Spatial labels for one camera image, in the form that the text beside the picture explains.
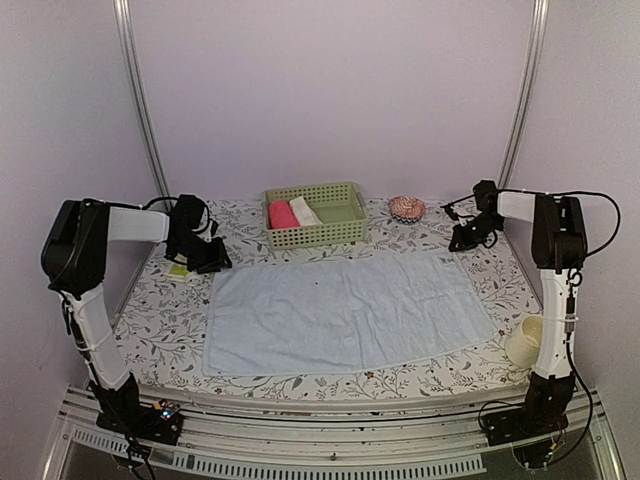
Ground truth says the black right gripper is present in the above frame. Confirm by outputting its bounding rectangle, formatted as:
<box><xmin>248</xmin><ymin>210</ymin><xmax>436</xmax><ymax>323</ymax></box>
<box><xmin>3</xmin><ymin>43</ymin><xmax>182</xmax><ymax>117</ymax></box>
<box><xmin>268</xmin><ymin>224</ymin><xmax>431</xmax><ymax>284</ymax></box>
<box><xmin>451</xmin><ymin>214</ymin><xmax>505</xmax><ymax>252</ymax></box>

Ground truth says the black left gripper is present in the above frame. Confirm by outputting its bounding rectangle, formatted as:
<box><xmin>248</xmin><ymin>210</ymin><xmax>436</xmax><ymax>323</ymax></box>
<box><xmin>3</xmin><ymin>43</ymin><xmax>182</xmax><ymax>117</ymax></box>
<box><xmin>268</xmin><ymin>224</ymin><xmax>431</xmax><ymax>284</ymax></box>
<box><xmin>170</xmin><ymin>232</ymin><xmax>234</xmax><ymax>274</ymax></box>

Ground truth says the light blue towel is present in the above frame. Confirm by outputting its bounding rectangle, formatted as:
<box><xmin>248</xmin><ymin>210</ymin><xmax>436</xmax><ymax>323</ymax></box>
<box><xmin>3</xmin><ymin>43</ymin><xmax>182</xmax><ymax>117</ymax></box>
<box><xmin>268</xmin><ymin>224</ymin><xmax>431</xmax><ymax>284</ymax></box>
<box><xmin>202</xmin><ymin>250</ymin><xmax>497</xmax><ymax>376</ymax></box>

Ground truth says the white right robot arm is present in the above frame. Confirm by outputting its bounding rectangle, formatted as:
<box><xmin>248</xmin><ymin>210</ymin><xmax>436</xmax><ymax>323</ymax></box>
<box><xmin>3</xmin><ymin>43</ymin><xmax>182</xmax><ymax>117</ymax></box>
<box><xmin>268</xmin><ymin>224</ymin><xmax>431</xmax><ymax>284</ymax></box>
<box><xmin>444</xmin><ymin>180</ymin><xmax>587</xmax><ymax>446</ymax></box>

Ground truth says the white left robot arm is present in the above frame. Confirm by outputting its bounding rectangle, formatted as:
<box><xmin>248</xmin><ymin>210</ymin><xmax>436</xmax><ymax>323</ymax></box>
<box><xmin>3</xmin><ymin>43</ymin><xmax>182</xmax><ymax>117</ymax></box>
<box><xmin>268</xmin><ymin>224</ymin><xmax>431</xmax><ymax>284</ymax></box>
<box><xmin>41</xmin><ymin>194</ymin><xmax>232</xmax><ymax>445</ymax></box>

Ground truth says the green white small packet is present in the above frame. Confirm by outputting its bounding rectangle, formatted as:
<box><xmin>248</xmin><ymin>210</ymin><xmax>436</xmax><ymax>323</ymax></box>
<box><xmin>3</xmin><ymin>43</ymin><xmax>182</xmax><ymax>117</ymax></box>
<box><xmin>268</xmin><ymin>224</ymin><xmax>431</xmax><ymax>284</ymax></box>
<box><xmin>166</xmin><ymin>263</ymin><xmax>211</xmax><ymax>286</ymax></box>

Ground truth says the blue patterned bowl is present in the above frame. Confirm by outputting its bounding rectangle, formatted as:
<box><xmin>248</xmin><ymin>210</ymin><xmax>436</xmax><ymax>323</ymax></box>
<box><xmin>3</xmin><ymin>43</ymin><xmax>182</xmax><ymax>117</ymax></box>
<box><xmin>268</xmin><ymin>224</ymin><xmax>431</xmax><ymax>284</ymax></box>
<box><xmin>392</xmin><ymin>214</ymin><xmax>423</xmax><ymax>225</ymax></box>

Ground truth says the pink rolled towel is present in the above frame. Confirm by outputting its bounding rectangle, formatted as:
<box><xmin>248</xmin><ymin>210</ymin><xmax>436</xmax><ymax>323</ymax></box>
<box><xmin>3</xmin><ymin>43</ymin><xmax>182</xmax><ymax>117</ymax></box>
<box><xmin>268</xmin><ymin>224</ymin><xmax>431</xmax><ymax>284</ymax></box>
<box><xmin>268</xmin><ymin>200</ymin><xmax>300</xmax><ymax>230</ymax></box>

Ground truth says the cream rolled towel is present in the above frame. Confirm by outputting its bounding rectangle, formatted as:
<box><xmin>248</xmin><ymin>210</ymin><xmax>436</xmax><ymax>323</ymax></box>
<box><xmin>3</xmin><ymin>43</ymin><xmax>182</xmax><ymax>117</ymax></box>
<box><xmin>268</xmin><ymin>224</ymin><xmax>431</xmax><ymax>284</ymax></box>
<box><xmin>289</xmin><ymin>196</ymin><xmax>323</xmax><ymax>227</ymax></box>

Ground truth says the cream ribbed mug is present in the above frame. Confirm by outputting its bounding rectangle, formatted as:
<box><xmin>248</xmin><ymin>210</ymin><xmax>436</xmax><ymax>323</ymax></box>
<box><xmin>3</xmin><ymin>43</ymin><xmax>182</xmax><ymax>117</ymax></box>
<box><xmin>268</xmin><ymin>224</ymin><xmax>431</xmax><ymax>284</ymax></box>
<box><xmin>505</xmin><ymin>316</ymin><xmax>543</xmax><ymax>369</ymax></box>

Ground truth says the green perforated plastic basket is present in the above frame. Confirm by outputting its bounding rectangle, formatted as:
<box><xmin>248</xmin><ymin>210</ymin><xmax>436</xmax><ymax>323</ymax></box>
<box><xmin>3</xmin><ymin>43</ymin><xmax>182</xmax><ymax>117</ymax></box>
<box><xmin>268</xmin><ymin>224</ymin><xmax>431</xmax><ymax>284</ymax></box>
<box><xmin>263</xmin><ymin>182</ymin><xmax>368</xmax><ymax>251</ymax></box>

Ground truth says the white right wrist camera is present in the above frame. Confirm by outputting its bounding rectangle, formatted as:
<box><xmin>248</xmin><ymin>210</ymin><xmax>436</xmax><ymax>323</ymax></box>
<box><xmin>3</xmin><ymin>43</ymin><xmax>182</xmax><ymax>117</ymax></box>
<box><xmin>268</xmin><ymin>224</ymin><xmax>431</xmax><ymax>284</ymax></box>
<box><xmin>442</xmin><ymin>203</ymin><xmax>467</xmax><ymax>221</ymax></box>

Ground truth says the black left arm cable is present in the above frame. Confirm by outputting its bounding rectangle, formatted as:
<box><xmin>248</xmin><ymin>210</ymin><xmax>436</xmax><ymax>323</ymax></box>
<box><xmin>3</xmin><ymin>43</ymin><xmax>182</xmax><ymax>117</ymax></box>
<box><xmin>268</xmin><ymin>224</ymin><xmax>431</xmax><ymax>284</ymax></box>
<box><xmin>142</xmin><ymin>195</ymin><xmax>181</xmax><ymax>211</ymax></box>

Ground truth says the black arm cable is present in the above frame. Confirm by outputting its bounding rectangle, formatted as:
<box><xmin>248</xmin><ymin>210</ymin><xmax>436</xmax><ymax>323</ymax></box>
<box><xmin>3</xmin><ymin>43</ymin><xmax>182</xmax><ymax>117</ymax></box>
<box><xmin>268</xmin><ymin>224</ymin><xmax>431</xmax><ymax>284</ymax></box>
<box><xmin>549</xmin><ymin>189</ymin><xmax>621</xmax><ymax>261</ymax></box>
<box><xmin>142</xmin><ymin>195</ymin><xmax>181</xmax><ymax>211</ymax></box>

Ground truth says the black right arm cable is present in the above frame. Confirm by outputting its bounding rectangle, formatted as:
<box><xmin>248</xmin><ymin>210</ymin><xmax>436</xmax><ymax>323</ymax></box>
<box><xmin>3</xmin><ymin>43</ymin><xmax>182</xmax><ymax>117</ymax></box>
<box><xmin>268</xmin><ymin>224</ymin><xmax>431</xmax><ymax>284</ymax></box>
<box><xmin>549</xmin><ymin>189</ymin><xmax>621</xmax><ymax>261</ymax></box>

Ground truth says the aluminium front rail base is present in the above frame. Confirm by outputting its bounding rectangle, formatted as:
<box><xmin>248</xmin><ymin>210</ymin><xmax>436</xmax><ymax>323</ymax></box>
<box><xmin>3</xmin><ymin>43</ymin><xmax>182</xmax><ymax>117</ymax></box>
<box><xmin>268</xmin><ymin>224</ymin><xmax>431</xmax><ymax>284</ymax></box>
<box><xmin>42</xmin><ymin>387</ymin><xmax>626</xmax><ymax>479</ymax></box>

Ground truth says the right aluminium frame post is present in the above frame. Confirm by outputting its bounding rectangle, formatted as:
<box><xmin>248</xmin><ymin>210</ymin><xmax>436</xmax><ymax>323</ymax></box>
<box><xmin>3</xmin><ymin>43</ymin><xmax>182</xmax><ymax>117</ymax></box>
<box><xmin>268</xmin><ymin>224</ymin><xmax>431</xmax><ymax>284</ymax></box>
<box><xmin>497</xmin><ymin>0</ymin><xmax>550</xmax><ymax>189</ymax></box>

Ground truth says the aluminium frame post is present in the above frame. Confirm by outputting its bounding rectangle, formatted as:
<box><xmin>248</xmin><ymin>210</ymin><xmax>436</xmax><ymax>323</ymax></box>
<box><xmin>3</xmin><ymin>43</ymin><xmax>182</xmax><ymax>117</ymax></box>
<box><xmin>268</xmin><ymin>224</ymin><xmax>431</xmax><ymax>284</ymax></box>
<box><xmin>497</xmin><ymin>0</ymin><xmax>550</xmax><ymax>189</ymax></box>
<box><xmin>113</xmin><ymin>0</ymin><xmax>170</xmax><ymax>197</ymax></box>

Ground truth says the left aluminium frame post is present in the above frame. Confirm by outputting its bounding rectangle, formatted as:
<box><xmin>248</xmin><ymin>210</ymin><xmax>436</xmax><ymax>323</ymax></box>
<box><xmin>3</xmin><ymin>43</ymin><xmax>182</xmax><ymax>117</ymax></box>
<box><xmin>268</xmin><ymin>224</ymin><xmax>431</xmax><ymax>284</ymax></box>
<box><xmin>113</xmin><ymin>0</ymin><xmax>170</xmax><ymax>197</ymax></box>

